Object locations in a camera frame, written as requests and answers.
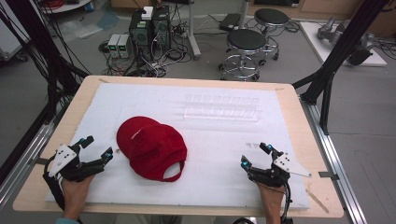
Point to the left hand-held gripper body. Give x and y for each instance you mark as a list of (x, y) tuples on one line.
[(63, 158)]

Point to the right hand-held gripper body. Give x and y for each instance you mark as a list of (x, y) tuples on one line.
[(280, 169)]

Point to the red baseball cap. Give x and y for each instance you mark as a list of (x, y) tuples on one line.
[(149, 146)]

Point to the person's right hand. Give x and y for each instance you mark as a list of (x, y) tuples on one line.
[(273, 199)]

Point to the person's left hand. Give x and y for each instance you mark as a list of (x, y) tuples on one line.
[(74, 194)]

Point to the white table cloth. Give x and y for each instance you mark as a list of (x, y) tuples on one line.
[(211, 149)]

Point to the thin wooden stick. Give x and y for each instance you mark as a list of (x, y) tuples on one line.
[(317, 201)]

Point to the clear acrylic rack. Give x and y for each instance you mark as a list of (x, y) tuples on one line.
[(222, 109)]

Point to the grey power supply unit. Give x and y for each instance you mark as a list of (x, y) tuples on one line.
[(113, 45), (125, 45)]

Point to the black round stool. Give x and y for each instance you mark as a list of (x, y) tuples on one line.
[(271, 17), (246, 40)]

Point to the clear plastic sheet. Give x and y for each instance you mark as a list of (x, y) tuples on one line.
[(84, 26)]

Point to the white floor platform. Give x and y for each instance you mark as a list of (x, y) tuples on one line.
[(314, 40)]

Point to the black computer tower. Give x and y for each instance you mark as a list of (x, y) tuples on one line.
[(140, 34), (162, 28)]

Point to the black flat case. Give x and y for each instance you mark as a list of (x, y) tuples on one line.
[(230, 21)]

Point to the grey robot device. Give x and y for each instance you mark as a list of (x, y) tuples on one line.
[(358, 43)]

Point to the white round table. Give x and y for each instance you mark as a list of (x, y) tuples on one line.
[(67, 5)]

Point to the grey stand pole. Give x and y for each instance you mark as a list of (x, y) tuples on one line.
[(193, 31)]

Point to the white small box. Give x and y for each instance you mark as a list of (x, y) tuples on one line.
[(147, 13)]

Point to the grey metal bracket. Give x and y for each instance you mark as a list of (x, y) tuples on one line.
[(328, 175), (42, 161)]

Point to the aluminium table rail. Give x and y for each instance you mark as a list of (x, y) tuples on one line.
[(21, 161), (336, 155)]

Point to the black frame strut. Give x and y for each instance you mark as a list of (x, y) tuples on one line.
[(40, 46), (339, 59)]

